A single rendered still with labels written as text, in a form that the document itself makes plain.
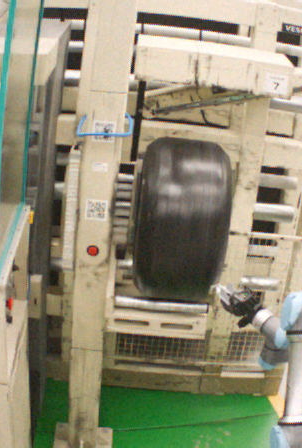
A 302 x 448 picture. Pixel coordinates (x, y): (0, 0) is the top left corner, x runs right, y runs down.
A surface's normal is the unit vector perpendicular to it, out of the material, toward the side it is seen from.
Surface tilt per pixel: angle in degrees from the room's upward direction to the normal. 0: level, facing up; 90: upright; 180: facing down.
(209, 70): 90
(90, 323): 90
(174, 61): 90
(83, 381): 90
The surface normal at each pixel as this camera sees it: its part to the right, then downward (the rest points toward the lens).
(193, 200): 0.06, -0.18
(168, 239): 0.01, 0.26
